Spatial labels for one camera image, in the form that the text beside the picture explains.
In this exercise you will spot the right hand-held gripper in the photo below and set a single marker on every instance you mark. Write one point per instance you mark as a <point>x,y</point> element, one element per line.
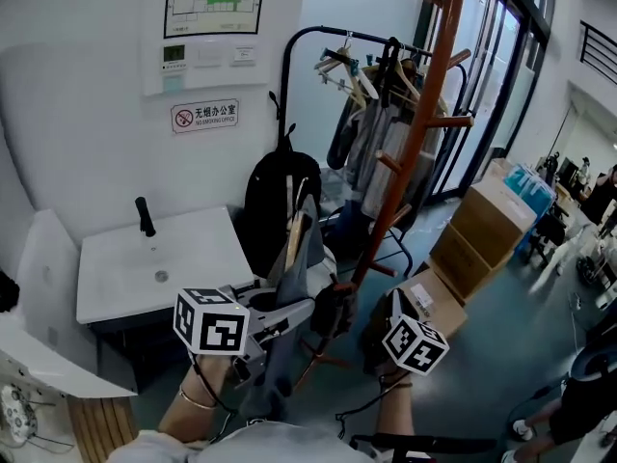
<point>414,345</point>

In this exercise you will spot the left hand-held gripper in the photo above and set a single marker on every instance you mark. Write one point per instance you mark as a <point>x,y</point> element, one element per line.
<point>212,326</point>

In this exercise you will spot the grey garment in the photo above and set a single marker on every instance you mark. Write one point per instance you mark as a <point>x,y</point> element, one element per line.
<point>294,278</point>

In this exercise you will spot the wooden clothes hanger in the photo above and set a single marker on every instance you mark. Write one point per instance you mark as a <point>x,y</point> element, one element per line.
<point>294,239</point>

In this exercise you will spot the person's left forearm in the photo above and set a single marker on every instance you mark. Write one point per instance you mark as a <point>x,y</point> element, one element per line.
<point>190,417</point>

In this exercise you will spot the person's right forearm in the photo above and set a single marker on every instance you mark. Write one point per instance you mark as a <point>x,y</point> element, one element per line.
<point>395,408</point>

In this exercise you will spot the labelled cardboard box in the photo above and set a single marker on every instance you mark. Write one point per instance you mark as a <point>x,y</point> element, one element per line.
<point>429,297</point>

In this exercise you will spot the black backpack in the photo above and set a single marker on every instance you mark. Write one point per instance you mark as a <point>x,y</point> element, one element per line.
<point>270,200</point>

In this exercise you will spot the large cardboard box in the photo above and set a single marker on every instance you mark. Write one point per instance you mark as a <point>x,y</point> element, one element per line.
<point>463,263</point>
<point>496,220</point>

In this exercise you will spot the metal basin drain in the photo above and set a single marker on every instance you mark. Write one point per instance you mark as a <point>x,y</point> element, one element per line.
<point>161,276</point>

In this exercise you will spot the white washbasin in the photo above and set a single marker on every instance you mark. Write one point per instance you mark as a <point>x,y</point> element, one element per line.
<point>169,253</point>

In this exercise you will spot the person's light gray shirt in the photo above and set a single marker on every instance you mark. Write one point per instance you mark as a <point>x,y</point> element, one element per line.
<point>270,444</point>

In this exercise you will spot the black faucet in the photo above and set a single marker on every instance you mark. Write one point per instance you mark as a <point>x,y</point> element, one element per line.
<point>144,217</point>

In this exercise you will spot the dark washbasin cabinet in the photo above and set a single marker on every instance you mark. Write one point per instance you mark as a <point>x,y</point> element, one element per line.
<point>125,350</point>

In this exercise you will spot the gray hanging jacket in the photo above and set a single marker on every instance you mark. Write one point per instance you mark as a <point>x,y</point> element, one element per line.
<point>381,138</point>

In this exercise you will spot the small pale cardboard box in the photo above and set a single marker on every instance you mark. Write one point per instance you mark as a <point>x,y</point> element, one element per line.
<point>499,169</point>

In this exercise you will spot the no smoking sign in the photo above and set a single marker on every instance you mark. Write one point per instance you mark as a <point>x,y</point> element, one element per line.
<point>205,116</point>

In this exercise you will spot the black office chair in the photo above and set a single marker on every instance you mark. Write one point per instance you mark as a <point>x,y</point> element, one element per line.
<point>549,234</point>

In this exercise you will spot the stack of blue packages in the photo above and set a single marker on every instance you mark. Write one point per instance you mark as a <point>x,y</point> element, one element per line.
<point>530,196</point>

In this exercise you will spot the brown wooden coat rack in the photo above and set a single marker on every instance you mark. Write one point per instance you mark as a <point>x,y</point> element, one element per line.
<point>424,114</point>

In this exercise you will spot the white power strip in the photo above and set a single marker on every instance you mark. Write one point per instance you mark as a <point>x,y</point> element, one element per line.
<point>573,299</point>

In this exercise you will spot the wooden slat panel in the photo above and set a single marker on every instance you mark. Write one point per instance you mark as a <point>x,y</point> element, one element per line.
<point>101,427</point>

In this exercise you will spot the white shelf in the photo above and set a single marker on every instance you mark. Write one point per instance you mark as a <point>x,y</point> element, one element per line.
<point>58,364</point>

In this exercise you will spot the white round device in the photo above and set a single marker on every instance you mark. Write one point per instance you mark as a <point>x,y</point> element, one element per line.
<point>595,362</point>

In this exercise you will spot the light blue sticker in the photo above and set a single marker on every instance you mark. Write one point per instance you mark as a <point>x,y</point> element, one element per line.
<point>174,84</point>

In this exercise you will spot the hangers with blue clips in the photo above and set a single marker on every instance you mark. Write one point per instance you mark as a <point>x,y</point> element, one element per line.
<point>337,65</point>

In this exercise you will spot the black framed glass door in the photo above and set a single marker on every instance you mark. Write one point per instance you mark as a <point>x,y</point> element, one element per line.
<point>491,89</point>

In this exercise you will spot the green screen thermostat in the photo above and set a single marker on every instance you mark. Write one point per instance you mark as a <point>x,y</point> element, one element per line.
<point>174,57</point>

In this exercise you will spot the floor plan poster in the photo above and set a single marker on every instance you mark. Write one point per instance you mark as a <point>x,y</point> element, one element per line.
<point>214,3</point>

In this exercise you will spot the black balcony railing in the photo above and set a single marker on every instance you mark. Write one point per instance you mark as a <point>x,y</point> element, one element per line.
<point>600,51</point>

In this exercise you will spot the white wall notice board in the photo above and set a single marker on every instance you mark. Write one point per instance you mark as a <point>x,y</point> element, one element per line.
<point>207,80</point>

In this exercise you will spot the labelled white wall switch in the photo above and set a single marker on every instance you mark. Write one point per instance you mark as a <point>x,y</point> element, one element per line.
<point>243,54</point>

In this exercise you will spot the plain white wall switch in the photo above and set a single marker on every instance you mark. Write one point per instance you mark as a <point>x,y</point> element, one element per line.
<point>209,57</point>

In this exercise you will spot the black metal garment rail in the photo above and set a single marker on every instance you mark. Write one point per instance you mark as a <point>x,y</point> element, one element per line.
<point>299,36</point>

